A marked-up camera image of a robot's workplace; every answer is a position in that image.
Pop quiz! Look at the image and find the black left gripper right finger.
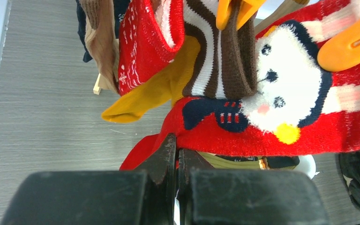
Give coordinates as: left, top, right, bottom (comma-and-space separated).
178, 150, 331, 225

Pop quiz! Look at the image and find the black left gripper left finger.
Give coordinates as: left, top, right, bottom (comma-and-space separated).
1, 134, 176, 225

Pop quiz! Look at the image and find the red penguin sock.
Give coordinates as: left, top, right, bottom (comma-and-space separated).
121, 0, 360, 170

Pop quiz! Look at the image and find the mustard yellow brown-cuffed sock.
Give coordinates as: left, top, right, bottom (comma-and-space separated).
102, 0, 257, 123

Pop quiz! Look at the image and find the brown sock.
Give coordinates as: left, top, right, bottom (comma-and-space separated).
79, 0, 119, 93

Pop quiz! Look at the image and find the orange clip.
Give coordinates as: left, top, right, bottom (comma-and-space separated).
216, 0, 266, 30
317, 19, 360, 72

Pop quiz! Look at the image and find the red snowflake sock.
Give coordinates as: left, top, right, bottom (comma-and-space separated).
118, 0, 185, 96

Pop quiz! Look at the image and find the olive green sock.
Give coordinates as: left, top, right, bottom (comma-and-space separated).
198, 152, 300, 170

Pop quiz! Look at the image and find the white plastic basket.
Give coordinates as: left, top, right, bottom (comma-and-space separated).
293, 155, 320, 180

